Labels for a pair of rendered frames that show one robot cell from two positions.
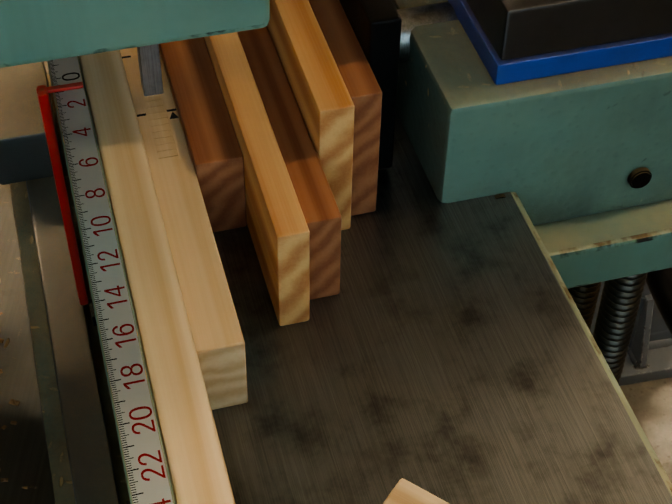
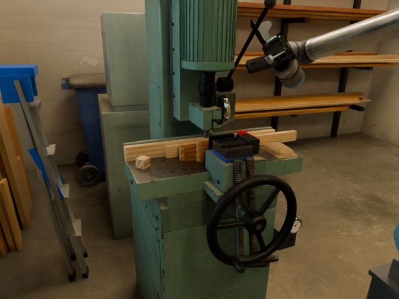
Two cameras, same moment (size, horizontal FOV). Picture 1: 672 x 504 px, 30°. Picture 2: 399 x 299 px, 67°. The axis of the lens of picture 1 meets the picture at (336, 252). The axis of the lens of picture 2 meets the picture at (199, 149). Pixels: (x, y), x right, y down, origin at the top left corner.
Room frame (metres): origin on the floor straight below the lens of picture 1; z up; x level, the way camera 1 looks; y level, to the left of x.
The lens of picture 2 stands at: (0.31, -0.95, 1.30)
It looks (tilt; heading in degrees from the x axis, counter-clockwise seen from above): 20 degrees down; 83
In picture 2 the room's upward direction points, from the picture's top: 1 degrees clockwise
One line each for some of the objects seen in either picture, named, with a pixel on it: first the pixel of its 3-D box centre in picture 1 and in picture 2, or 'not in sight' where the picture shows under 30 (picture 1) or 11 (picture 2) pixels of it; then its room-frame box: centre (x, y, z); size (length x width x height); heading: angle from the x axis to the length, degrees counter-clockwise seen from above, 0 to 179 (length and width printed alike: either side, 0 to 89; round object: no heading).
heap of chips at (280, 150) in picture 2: not in sight; (278, 147); (0.73, 0.08, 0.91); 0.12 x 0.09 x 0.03; 106
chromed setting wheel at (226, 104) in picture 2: not in sight; (221, 110); (0.54, 0.25, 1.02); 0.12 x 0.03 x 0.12; 106
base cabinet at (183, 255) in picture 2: not in sight; (192, 253); (0.42, 0.20, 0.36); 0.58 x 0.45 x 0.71; 106
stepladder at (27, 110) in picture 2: not in sight; (48, 180); (-0.30, 0.56, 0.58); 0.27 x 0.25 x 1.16; 15
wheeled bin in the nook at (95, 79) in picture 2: not in sight; (104, 127); (-0.25, 1.88, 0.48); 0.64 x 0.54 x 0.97; 16
